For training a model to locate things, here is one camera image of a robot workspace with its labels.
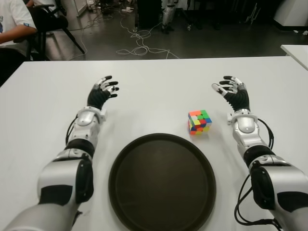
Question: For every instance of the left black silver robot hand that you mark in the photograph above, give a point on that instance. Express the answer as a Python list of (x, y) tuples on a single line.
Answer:
[(97, 96)]

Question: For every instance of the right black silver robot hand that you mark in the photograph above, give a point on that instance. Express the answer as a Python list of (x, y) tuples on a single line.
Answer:
[(239, 98)]

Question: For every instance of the multicolour Rubik's cube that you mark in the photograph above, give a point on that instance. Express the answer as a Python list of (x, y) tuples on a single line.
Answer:
[(199, 122)]

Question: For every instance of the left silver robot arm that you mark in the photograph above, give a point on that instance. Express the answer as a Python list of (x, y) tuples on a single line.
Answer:
[(60, 173)]

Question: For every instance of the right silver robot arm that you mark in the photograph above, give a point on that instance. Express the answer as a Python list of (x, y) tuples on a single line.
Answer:
[(284, 173)]

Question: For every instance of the dark brown round plate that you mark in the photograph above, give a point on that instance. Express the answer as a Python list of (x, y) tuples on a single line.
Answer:
[(161, 183)]

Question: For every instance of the white side table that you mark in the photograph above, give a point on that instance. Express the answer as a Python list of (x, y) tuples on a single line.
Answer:
[(297, 54)]

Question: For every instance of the black chair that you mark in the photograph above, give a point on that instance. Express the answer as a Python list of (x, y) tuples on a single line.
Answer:
[(57, 22)]

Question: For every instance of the grey folded stand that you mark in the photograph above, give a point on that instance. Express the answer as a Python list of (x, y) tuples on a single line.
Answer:
[(252, 15)]

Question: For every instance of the white power strip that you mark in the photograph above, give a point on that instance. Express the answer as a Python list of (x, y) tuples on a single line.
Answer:
[(127, 10)]

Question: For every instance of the black tripod legs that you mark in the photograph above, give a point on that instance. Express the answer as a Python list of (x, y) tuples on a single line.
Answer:
[(199, 14)]

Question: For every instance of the white cabinet with black base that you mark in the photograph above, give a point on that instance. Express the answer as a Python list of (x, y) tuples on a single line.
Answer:
[(293, 12)]

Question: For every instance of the silver humanoid robot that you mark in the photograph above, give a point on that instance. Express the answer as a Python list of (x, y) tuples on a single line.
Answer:
[(167, 14)]

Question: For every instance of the seated person in white shirt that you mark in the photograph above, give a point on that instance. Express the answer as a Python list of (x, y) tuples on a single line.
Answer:
[(12, 21)]

